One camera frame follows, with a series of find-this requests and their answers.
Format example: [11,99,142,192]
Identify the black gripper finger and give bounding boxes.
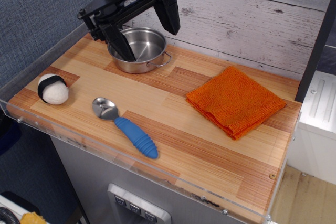
[153,0,181,35]
[100,24,136,62]

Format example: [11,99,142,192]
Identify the silver button control panel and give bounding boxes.
[107,183,172,223]

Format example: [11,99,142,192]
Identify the folded orange cloth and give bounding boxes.
[186,66,286,140]

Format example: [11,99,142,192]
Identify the white metal cabinet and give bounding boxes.
[287,71,335,184]

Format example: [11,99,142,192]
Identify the spoon with blue handle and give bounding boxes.
[92,97,159,159]

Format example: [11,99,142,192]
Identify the white and black plush vegetable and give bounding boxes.
[37,73,69,105]

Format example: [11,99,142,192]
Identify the clear acrylic table guard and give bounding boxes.
[1,27,301,223]

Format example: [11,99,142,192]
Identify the grey corrugated hose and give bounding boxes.
[0,207,18,224]

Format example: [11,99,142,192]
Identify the stainless steel pot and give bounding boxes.
[108,27,172,74]

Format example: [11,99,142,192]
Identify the yellow object at bottom left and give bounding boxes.
[19,212,47,224]

